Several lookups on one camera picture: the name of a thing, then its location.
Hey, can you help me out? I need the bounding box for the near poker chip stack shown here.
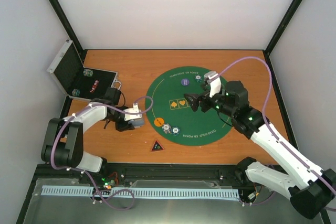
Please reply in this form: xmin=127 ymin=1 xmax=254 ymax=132
xmin=72 ymin=89 xmax=80 ymax=97

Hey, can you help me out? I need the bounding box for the light blue cable duct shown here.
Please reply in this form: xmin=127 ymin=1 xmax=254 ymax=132
xmin=40 ymin=185 xmax=239 ymax=201

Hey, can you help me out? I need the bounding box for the blue playing card deck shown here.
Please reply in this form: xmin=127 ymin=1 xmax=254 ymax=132
xmin=129 ymin=118 xmax=144 ymax=129

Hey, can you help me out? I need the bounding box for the blue green poker chip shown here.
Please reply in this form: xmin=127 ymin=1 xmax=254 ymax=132
xmin=171 ymin=126 xmax=180 ymax=135

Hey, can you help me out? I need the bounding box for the red black card box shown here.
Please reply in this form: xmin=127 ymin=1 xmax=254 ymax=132
xmin=90 ymin=80 xmax=100 ymax=93

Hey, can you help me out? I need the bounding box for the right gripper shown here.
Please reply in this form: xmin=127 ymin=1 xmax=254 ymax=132
xmin=183 ymin=83 xmax=235 ymax=118

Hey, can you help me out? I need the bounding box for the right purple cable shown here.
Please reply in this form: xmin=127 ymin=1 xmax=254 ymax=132
xmin=217 ymin=56 xmax=336 ymax=211

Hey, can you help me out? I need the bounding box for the white purple poker chip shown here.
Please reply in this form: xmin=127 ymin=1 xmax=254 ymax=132
xmin=162 ymin=123 xmax=172 ymax=134

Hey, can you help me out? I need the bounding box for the aluminium poker chip case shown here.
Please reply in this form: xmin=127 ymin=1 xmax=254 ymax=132
xmin=47 ymin=40 xmax=121 ymax=101

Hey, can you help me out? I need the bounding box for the poker chip stack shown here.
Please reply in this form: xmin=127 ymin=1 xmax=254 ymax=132
xmin=83 ymin=69 xmax=93 ymax=77
xmin=72 ymin=89 xmax=80 ymax=97

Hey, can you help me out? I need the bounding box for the right black frame post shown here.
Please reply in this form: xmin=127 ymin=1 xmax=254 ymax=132
xmin=264 ymin=0 xmax=320 ymax=54

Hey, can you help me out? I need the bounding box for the left black frame post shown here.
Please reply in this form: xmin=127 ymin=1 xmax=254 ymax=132
xmin=48 ymin=0 xmax=83 ymax=54

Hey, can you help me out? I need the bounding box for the orange small blind button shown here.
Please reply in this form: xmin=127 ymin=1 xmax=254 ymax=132
xmin=154 ymin=117 xmax=165 ymax=127

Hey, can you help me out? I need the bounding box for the red black triangular all-in marker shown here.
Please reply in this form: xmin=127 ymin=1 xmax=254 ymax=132
xmin=150 ymin=140 xmax=165 ymax=152

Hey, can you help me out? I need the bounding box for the black frame post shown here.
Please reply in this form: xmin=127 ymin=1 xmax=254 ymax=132
xmin=264 ymin=0 xmax=320 ymax=54
xmin=48 ymin=0 xmax=83 ymax=54

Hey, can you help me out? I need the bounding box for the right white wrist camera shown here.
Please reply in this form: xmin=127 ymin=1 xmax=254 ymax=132
xmin=204 ymin=71 xmax=222 ymax=98

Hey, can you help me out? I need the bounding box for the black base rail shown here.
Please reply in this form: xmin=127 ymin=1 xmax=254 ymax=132
xmin=34 ymin=163 xmax=314 ymax=188

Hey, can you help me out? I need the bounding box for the round green poker mat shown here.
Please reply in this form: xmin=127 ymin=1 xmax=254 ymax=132
xmin=145 ymin=66 xmax=232 ymax=146

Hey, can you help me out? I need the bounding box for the teal poker chip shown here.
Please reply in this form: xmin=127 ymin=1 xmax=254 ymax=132
xmin=195 ymin=75 xmax=203 ymax=82

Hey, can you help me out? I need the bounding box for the blue big blind button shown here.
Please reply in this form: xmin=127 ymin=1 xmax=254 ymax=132
xmin=181 ymin=78 xmax=190 ymax=87

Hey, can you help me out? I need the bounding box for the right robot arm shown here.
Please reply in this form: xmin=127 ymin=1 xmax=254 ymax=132
xmin=184 ymin=81 xmax=335 ymax=219

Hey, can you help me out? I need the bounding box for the far poker chip stack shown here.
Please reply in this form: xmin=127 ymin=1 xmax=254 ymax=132
xmin=83 ymin=69 xmax=93 ymax=77

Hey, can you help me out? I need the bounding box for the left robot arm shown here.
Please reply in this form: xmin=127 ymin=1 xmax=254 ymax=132
xmin=41 ymin=88 xmax=135 ymax=184

